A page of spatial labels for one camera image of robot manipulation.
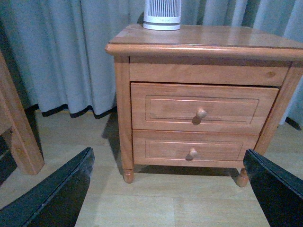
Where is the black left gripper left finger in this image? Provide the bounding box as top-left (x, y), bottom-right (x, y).
top-left (0, 147), bottom-right (95, 227)

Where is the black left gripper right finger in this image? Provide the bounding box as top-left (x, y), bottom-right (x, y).
top-left (243, 149), bottom-right (303, 227)

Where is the wooden furniture leg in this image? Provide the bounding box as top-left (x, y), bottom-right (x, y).
top-left (0, 55), bottom-right (45, 175)

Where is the white slatted air purifier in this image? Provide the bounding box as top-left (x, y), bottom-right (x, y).
top-left (143, 0), bottom-right (181, 31)

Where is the wooden nightstand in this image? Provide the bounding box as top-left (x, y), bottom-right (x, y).
top-left (105, 24), bottom-right (303, 187)

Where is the grey curtain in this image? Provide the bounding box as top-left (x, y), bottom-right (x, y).
top-left (0, 0), bottom-right (303, 116)

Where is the wooden drawer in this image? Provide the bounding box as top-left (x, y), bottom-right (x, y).
top-left (133, 130), bottom-right (258, 165)
top-left (131, 83), bottom-right (278, 134)

